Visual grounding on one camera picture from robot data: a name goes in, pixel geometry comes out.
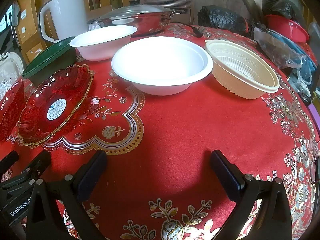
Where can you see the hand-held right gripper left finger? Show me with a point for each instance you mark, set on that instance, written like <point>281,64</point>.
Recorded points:
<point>92,175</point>

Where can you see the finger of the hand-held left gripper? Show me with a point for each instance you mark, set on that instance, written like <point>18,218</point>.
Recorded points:
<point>40,163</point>
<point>10,161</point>

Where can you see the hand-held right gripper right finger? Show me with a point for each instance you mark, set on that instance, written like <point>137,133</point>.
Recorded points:
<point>225,177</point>

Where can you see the red glass plate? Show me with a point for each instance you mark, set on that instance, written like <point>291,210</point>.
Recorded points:
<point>37,110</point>
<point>10,105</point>

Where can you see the beige ribbed plastic bowl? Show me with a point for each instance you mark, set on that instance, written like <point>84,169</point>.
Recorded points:
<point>232,80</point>

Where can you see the dark green plastic bowl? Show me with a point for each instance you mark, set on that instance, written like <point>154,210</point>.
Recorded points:
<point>50,65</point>

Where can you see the white disposable bowl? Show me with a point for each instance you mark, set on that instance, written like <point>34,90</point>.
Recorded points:
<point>100,47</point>
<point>160,65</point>

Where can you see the red floral tablecloth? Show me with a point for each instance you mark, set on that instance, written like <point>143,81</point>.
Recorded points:
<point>175,130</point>

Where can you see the purple box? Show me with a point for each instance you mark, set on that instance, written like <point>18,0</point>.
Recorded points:
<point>315,115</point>

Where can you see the clear plastic bag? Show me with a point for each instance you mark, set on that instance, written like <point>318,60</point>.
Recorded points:
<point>275,47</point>

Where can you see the white electric kettle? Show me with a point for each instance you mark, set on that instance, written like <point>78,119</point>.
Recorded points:
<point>67,12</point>

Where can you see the black plastic bag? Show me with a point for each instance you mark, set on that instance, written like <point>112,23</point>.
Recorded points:
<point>277,5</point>
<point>220,17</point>

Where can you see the red plastic basin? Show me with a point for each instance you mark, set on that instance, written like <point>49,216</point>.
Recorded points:
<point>287,28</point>

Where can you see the stainless steel pot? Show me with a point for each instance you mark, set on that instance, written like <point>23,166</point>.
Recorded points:
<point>152,25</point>

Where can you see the glass pot lid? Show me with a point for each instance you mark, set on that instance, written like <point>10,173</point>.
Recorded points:
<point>135,11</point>

